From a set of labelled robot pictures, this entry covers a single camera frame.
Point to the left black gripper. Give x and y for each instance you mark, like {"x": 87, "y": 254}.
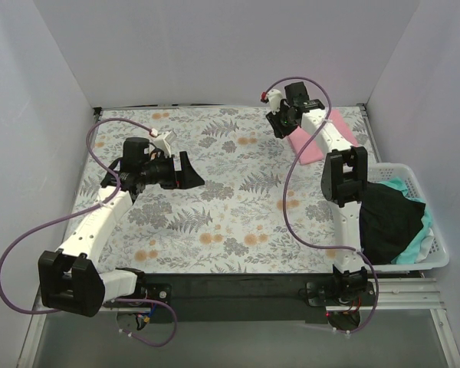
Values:
{"x": 178, "y": 171}

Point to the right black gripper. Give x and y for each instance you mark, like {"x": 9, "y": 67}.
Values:
{"x": 275, "y": 123}

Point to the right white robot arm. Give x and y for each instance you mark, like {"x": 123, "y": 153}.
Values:
{"x": 343, "y": 182}

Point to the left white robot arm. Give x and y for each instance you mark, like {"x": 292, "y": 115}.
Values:
{"x": 69, "y": 279}

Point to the floral table cloth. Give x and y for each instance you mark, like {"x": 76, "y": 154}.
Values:
{"x": 256, "y": 213}

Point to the white plastic laundry basket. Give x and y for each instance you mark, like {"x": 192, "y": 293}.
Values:
{"x": 438, "y": 256}

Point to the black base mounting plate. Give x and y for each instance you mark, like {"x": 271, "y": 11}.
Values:
{"x": 246, "y": 297}

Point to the black t shirt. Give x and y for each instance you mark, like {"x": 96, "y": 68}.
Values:
{"x": 387, "y": 223}

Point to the teal t shirt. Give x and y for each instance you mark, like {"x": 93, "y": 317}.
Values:
{"x": 410, "y": 254}

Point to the white t shirt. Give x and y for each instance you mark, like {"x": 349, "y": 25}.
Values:
{"x": 425, "y": 246}

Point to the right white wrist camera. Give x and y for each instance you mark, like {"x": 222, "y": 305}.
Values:
{"x": 273, "y": 98}

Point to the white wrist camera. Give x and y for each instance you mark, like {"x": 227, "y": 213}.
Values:
{"x": 273, "y": 98}
{"x": 163, "y": 140}

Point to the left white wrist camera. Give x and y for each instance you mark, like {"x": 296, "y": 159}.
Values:
{"x": 163, "y": 140}

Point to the aluminium frame rail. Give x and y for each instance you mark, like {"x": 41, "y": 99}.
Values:
{"x": 389, "y": 293}

